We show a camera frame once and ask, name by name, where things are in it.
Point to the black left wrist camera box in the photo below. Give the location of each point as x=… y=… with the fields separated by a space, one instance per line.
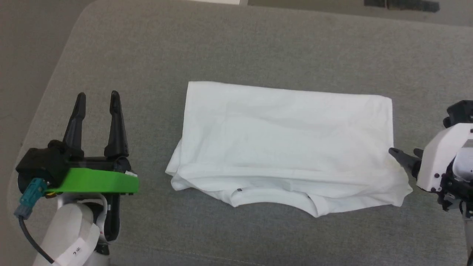
x=40 y=162

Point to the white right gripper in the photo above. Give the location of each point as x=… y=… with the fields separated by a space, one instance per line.
x=436 y=159

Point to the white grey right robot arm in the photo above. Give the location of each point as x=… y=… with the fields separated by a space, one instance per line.
x=463 y=164

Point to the white printed t-shirt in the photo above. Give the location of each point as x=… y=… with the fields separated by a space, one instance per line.
x=288 y=147

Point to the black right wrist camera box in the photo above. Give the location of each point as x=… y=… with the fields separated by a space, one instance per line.
x=460 y=112

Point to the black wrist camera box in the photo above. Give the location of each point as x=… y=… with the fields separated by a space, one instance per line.
x=460 y=112
x=40 y=162

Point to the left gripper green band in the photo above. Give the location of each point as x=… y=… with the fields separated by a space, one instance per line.
x=96 y=181

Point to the dark rectangular object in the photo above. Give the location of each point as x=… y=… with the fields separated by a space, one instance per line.
x=402 y=4

